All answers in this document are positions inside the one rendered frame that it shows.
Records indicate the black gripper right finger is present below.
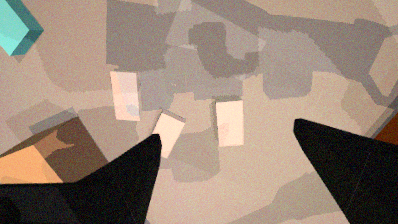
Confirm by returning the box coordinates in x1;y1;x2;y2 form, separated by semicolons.
293;119;398;224

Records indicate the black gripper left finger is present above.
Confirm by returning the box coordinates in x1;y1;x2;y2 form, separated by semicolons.
0;133;162;224

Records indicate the beige domino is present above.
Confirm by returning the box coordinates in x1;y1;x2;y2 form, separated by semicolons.
152;110;186;157
110;70;143;121
216;98;244;147

